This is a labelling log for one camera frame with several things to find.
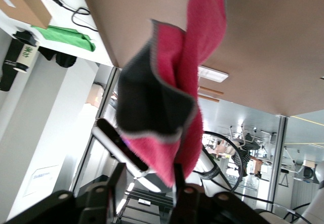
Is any black stepped cabinet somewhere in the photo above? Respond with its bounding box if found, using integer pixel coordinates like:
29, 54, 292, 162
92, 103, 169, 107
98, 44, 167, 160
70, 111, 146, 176
123, 187, 176, 220

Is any green cloth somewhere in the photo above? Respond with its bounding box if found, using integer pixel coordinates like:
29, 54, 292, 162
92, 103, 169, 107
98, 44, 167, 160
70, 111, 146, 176
30, 24, 97, 53

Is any brown cardboard box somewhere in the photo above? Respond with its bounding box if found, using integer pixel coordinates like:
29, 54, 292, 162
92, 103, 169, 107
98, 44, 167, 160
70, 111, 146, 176
0, 0, 53, 30

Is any white cup with green print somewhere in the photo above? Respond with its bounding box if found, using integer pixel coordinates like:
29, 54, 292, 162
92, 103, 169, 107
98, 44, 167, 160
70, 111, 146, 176
12, 30, 42, 74

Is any white paper sign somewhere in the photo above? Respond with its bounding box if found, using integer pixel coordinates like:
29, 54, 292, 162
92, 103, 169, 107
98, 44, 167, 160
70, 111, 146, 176
23, 164, 60, 198

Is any black cloth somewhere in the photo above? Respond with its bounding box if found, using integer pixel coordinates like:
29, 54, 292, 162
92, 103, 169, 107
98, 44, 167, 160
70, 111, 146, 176
37, 46, 78, 69

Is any black bottle with white text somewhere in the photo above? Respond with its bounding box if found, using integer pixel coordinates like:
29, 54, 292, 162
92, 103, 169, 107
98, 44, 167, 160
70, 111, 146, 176
0, 39, 24, 92

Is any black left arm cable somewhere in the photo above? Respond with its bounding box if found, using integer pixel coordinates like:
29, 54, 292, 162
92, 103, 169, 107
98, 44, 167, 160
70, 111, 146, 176
201, 129, 247, 193

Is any pink towel with grey edge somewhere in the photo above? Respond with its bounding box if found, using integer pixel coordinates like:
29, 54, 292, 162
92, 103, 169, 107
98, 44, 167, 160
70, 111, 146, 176
115, 0, 230, 188

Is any black adapter cable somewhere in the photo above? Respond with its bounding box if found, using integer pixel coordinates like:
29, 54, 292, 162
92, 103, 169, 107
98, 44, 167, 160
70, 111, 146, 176
71, 4, 99, 32

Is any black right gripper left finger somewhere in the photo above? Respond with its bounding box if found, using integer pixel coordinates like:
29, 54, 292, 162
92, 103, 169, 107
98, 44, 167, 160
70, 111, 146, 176
78, 162, 128, 224

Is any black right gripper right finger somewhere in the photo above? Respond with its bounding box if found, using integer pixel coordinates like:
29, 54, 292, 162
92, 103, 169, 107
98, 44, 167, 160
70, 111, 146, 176
169, 163, 225, 224

